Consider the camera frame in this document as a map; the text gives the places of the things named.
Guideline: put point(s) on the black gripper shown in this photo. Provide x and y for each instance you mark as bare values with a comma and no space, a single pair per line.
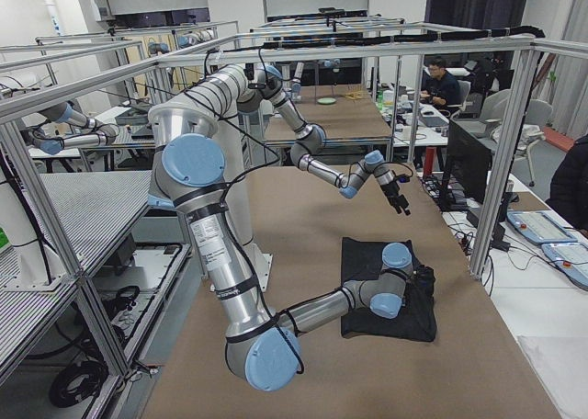
424,282
391,192

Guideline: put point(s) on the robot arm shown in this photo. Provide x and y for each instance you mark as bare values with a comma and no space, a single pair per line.
262,344
245,87

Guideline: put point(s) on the black computer monitor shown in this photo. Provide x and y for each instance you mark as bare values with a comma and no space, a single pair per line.
468,162

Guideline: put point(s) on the seated person dark jacket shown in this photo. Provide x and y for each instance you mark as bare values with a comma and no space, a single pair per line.
441,89

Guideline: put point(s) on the green plate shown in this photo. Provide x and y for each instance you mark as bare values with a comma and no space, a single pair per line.
325,101

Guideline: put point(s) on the blue teach pendant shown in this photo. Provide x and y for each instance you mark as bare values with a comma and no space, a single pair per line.
571,259
538,228

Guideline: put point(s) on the striped metal workbench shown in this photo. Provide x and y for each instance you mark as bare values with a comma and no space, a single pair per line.
96,210

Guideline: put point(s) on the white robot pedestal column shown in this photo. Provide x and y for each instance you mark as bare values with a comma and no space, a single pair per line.
229,140

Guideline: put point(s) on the aluminium frame post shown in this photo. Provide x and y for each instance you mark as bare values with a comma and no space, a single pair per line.
514,115

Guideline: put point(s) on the aluminium cage frame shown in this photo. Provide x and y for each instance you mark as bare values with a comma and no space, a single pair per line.
28,207

